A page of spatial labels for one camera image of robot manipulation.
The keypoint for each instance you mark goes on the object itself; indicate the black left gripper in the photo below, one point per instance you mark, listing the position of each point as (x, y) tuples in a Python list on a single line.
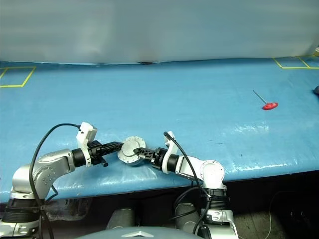
[(94, 152)]

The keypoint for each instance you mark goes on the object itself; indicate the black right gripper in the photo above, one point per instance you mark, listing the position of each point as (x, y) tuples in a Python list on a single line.
[(159, 159)]

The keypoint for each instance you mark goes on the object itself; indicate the grey finned rotor disc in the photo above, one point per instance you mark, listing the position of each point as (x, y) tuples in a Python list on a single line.
[(130, 147)]

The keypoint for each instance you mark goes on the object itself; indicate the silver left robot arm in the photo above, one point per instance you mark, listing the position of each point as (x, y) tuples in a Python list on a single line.
[(49, 171)]

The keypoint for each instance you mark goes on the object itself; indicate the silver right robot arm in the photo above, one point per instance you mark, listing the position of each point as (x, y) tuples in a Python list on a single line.
[(211, 174)]

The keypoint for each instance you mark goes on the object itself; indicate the blue plastic table cover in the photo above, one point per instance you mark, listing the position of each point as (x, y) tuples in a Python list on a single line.
[(174, 99)]

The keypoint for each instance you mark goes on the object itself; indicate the grey rounded cylinder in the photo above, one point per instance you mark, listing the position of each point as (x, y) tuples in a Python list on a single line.
[(187, 211), (120, 217)]

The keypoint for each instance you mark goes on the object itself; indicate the dark grey crumpled sheet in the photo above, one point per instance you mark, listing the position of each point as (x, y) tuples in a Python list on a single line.
[(67, 209)]

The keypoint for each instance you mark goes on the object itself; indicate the grey robot chest cover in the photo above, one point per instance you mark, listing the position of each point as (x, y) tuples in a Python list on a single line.
[(139, 234)]

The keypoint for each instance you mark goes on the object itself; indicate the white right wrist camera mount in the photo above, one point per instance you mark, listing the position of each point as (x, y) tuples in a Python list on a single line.
[(172, 149)]

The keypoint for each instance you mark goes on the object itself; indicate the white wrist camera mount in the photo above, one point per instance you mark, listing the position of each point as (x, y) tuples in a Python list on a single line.
[(172, 149), (83, 132)]

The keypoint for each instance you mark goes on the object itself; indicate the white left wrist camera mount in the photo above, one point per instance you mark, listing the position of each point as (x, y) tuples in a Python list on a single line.
[(83, 132)]

